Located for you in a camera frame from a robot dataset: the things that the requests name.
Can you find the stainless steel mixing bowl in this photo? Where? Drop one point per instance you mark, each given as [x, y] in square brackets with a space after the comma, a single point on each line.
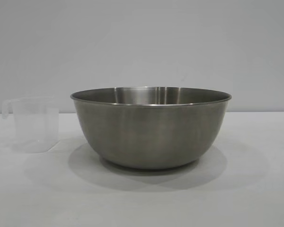
[151, 132]

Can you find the translucent plastic measuring cup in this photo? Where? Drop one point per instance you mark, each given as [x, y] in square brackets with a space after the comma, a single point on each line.
[35, 127]

